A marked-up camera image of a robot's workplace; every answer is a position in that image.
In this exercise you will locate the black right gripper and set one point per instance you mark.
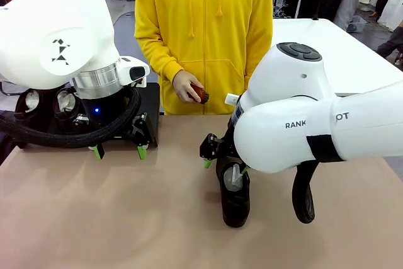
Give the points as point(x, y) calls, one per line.
point(217, 147)

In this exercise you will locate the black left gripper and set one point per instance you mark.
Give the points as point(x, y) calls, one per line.
point(100, 111)

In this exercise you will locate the black leather dress shoe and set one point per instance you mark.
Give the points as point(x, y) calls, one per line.
point(236, 209)
point(22, 117)
point(67, 121)

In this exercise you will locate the reddish brown shoe brush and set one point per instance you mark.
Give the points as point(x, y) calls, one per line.
point(201, 94)

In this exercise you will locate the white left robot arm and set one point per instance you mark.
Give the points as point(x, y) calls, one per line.
point(47, 14)

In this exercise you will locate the yellow sleeved right forearm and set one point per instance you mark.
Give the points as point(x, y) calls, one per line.
point(160, 61)

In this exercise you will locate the yellow sleeved left forearm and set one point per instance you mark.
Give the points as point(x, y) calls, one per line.
point(258, 48)

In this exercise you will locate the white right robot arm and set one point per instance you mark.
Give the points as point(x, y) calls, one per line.
point(277, 143)

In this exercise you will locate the person's right hand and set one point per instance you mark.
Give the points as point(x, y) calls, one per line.
point(185, 88)

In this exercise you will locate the black cloth cover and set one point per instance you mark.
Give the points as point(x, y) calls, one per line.
point(6, 149)

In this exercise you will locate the yellow hoodie torso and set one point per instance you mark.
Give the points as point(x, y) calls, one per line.
point(204, 14)

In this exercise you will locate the large white table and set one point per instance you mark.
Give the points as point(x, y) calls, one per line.
point(352, 48)

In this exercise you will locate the white computer case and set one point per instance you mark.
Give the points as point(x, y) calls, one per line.
point(278, 1)

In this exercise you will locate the grey plastic bin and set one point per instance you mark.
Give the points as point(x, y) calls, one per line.
point(357, 25)

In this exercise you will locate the background person dark trousers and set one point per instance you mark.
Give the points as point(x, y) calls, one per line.
point(392, 45)

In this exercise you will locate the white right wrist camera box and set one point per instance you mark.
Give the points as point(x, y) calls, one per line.
point(232, 99)

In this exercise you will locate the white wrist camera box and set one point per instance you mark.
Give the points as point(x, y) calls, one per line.
point(232, 99)
point(135, 72)

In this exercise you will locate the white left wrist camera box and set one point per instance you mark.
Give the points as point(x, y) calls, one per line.
point(135, 72)

